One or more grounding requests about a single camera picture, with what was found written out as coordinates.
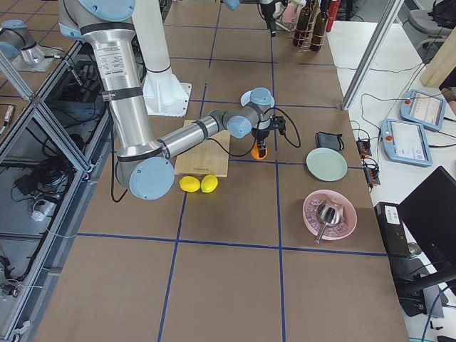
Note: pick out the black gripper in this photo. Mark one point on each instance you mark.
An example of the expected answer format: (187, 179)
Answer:
(269, 16)
(258, 135)

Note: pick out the orange mandarin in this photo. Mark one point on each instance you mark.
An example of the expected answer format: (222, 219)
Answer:
(259, 153)

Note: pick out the light blue plate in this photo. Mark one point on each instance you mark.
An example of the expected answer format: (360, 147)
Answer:
(245, 98)

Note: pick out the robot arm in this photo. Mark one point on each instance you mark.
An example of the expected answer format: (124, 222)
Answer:
(128, 41)
(234, 4)

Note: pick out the light green plate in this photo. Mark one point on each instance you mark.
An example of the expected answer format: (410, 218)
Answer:
(326, 164)

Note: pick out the pink plastic cup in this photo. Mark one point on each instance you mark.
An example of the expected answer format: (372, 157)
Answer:
(288, 14)

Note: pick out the dark green wine bottle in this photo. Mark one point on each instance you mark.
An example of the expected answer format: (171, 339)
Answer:
(320, 26)

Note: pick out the bamboo cutting board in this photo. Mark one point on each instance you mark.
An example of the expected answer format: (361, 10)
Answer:
(201, 157)

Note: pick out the dark grey folded cloth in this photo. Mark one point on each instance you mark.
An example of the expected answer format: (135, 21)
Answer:
(330, 141)

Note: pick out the upper yellow lemon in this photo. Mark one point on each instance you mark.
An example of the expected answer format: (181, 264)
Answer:
(209, 183)

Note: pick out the yellow lemon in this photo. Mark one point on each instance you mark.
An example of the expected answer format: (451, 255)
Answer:
(189, 184)
(209, 183)

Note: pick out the red cylinder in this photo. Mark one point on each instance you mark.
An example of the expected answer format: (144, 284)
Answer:
(333, 8)

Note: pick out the lower yellow lemon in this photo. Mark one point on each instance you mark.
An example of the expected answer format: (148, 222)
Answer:
(189, 184)

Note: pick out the metal scoop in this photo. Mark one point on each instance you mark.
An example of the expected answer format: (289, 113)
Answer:
(329, 214)

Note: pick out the pink bowl with ice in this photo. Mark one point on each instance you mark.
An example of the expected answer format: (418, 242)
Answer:
(339, 231)

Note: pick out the blue teach pendant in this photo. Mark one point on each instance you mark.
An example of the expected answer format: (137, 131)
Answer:
(405, 142)
(423, 108)

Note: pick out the black computer box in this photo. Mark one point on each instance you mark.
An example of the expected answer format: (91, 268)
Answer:
(392, 230)

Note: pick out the black monitor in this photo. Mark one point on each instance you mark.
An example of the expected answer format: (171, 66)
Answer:
(428, 212)

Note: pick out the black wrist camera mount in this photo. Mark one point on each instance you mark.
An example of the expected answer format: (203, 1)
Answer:
(278, 123)

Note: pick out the copper wire wine rack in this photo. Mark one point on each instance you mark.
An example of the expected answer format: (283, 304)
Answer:
(309, 31)

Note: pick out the aluminium frame post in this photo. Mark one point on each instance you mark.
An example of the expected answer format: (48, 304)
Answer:
(376, 41)

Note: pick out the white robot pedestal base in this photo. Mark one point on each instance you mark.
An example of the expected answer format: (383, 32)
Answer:
(163, 93)

